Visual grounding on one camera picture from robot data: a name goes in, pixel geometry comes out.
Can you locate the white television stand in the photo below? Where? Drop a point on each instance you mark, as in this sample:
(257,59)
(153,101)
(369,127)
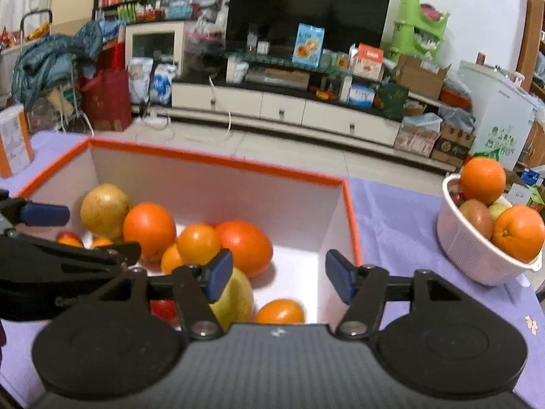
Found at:
(281,110)

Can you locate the purple floral tablecloth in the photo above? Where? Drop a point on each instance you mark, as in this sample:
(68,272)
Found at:
(391,221)

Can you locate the clear plastic container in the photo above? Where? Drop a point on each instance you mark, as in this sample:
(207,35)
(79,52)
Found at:
(421,122)

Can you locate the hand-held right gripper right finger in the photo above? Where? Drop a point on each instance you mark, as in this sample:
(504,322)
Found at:
(340,275)

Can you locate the plain white bag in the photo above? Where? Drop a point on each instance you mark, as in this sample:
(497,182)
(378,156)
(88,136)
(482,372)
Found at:
(140,80)

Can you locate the white glass-door cabinet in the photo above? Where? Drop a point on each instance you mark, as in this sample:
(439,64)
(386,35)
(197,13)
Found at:
(153,49)

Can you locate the open cardboard box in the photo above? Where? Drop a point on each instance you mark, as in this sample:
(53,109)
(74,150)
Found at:
(421,79)

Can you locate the large round orange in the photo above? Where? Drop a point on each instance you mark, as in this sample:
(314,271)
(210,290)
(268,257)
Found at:
(149,230)

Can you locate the orange and white canister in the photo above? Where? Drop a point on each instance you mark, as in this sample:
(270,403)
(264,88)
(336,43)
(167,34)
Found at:
(15,145)

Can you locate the white chest freezer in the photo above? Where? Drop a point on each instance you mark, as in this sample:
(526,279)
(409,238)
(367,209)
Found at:
(498,115)

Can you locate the pale green apple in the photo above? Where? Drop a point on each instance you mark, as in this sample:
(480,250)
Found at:
(498,211)

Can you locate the big orange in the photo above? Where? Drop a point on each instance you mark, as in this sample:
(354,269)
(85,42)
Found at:
(518,232)
(482,179)

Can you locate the blue padded jacket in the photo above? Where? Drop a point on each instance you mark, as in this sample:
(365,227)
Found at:
(51,64)

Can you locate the reddish brown fruit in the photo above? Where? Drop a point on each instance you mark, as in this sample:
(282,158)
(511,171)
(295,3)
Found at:
(476,219)

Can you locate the blue tissue box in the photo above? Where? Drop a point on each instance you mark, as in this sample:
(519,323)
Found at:
(361,96)

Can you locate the small orange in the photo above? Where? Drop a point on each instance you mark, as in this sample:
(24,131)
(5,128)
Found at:
(101,243)
(280,312)
(172,260)
(72,243)
(199,243)

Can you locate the red shopping bag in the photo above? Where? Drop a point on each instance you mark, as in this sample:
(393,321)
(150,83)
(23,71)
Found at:
(106,102)

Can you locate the yellow-green round fruit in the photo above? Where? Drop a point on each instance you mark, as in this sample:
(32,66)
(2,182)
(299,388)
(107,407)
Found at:
(238,298)
(106,211)

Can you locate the blue snack bag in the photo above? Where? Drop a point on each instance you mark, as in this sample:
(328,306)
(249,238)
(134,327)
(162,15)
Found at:
(308,46)

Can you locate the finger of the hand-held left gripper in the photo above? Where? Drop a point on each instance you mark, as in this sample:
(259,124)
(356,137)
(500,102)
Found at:
(106,253)
(44,215)

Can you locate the green plastic rack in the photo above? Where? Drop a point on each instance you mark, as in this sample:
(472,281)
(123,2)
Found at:
(419,30)

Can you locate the dark green bag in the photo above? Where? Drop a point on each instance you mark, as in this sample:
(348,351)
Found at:
(392,101)

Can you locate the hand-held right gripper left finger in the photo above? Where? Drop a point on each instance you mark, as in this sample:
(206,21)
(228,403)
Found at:
(219,275)

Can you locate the white cups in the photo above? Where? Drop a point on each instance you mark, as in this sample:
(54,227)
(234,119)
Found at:
(236,70)

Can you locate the orange cardboard box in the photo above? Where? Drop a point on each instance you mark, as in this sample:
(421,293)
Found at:
(213,187)

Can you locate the orange and white carton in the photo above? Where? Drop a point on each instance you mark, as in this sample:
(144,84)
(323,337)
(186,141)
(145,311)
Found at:
(367,63)

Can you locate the white bag with blue print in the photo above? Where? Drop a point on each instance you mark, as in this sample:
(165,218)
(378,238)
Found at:
(164,84)

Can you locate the white colander bowl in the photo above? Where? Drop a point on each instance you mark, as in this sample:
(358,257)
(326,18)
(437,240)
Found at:
(472,260)

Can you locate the black television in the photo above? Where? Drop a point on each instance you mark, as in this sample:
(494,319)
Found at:
(306,0)

